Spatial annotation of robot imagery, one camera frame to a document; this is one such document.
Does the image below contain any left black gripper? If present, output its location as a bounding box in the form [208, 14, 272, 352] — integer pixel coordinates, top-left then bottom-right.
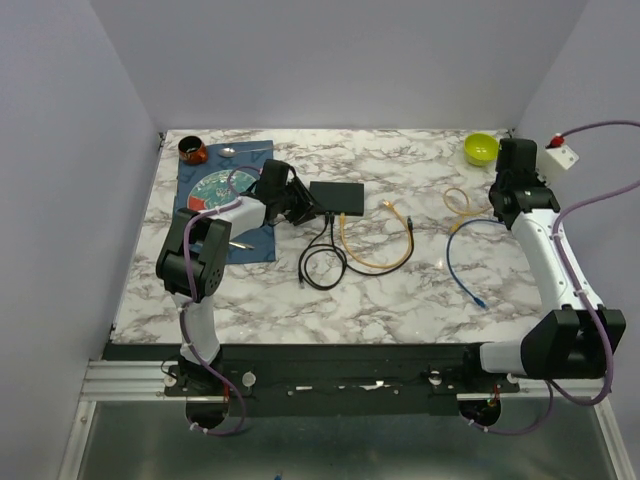
[276, 176, 325, 227]

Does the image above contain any black network switch box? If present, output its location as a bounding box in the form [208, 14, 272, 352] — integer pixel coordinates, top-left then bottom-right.
[309, 181, 364, 217]

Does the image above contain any yellow ethernet cable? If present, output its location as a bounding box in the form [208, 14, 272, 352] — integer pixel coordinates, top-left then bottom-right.
[338, 199, 416, 269]
[443, 187, 494, 234]

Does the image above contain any black ethernet cable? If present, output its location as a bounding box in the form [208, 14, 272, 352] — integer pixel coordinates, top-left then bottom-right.
[298, 212, 347, 291]
[327, 212, 415, 277]

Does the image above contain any blue ethernet cable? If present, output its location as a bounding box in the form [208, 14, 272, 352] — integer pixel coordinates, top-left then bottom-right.
[446, 219, 504, 311]

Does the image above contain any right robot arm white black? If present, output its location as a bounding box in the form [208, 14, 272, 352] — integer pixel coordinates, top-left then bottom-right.
[459, 138, 626, 392]

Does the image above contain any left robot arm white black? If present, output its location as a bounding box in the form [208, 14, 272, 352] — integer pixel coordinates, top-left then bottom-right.
[156, 159, 316, 395]

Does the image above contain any green bowl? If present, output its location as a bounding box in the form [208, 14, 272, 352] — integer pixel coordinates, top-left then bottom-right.
[463, 132, 499, 167]

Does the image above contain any blue cloth placemat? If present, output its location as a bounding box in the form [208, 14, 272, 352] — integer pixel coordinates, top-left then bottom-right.
[167, 139, 278, 269]

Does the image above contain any metal fork on placemat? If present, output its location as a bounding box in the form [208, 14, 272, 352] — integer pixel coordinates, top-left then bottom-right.
[229, 241, 255, 250]

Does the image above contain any teal red patterned plate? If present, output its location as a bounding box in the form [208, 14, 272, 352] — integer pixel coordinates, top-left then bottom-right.
[186, 170, 257, 211]

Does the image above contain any metal spoon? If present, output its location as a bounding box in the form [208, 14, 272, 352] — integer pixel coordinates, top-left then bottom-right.
[217, 147, 270, 158]

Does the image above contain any red black cup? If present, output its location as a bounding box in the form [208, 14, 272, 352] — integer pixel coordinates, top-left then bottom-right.
[178, 135, 208, 166]

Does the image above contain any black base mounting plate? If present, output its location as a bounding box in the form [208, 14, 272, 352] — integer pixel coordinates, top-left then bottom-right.
[103, 343, 550, 427]

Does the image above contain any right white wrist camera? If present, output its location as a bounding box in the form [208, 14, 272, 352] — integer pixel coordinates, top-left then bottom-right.
[537, 135, 579, 185]

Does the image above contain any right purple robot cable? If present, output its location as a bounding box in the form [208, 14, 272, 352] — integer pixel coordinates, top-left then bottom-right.
[467, 119, 640, 435]

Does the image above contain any aluminium rail frame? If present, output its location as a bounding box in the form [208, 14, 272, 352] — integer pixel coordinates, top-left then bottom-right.
[58, 360, 636, 479]

